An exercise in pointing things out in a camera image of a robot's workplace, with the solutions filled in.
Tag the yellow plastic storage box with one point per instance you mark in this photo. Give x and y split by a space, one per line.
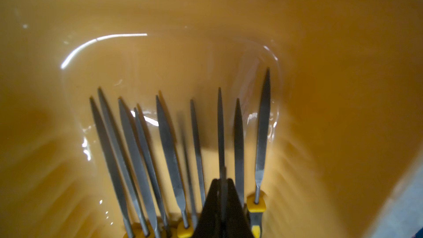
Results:
345 140

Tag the file tool nine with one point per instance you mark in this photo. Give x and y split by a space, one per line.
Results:
221 148

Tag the file tool five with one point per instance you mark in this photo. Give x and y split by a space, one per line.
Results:
185 228

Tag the file tool one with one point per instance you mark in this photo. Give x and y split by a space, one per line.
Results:
255 203

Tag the file tool ten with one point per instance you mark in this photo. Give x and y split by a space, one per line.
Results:
112 167

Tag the file tool four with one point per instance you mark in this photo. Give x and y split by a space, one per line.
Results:
181 126

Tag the file tool three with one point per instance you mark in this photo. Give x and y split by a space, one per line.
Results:
198 155

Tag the file tool two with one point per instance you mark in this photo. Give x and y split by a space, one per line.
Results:
239 152

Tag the file tool six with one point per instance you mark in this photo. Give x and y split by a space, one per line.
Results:
145 146

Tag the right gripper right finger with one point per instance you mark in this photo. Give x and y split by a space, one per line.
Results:
236 223

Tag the file tool eight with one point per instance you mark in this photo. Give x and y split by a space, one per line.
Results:
123 164

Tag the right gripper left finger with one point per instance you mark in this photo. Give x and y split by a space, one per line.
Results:
209 222

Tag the file tool seven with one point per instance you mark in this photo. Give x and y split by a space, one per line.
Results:
138 165

